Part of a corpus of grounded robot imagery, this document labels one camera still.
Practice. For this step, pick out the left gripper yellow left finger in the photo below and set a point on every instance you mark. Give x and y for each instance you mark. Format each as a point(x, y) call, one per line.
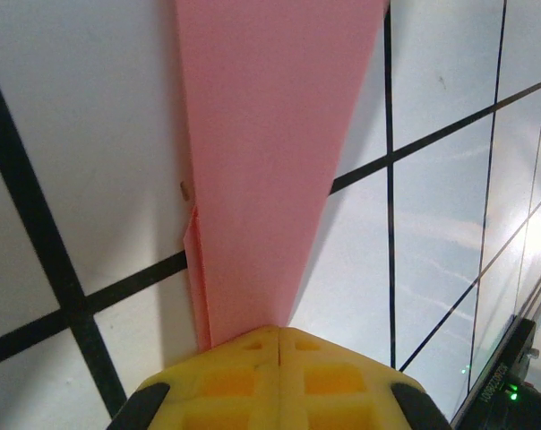
point(221, 385)

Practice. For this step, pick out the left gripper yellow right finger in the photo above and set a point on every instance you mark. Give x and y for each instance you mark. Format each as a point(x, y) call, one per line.
point(333, 385)

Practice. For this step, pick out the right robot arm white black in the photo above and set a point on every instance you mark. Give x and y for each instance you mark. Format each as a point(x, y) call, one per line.
point(512, 403)

